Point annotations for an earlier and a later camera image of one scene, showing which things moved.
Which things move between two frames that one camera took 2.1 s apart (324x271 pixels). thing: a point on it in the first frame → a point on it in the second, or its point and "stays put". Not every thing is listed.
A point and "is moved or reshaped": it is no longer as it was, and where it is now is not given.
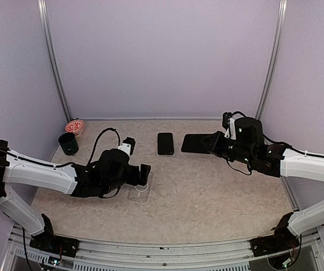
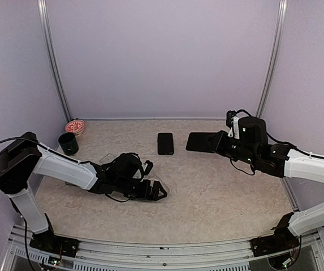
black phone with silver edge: x=165 y=141 stays put
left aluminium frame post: x=51 y=55 stays put
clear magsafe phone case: x=139 y=193 is moved or reshaped
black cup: x=68 y=143 stays put
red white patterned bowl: x=76 y=126 stays put
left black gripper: x=134 y=179 → x=145 y=195
